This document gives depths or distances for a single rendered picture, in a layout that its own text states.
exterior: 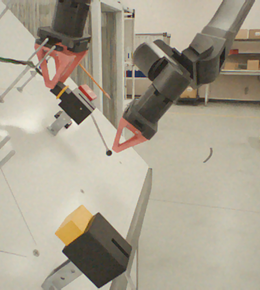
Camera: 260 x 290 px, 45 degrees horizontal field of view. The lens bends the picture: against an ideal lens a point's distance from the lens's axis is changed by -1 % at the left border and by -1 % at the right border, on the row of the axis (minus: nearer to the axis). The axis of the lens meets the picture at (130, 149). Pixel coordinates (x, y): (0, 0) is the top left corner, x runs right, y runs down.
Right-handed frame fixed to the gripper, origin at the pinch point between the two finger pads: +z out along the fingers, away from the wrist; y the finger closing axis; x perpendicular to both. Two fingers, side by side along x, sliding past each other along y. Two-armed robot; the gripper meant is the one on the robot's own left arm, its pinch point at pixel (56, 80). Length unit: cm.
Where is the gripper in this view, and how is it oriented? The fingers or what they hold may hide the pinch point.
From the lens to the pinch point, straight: 61.7
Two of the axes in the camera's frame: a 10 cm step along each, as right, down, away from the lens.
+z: -3.0, 8.5, 4.3
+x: 9.4, 3.5, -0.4
